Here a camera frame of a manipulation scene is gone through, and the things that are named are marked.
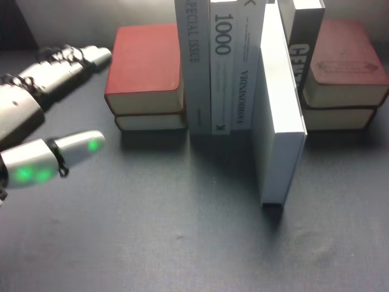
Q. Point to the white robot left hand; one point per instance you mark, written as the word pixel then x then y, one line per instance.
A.
pixel 21 103

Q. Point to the white Around the World book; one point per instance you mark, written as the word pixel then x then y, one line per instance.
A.
pixel 279 106

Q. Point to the red hardcover book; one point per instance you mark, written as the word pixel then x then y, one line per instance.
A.
pixel 143 57
pixel 343 61
pixel 337 119
pixel 152 121

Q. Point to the grey Special Issue book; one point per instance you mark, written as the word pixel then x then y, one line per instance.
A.
pixel 196 82

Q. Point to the grey table cloth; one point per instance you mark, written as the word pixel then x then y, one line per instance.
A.
pixel 170 237

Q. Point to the white 1000 book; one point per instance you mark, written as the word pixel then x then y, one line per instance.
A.
pixel 222 85

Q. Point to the white Fashionindia book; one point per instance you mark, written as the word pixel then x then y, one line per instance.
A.
pixel 244 61

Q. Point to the black Century book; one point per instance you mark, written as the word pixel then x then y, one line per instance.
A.
pixel 308 36

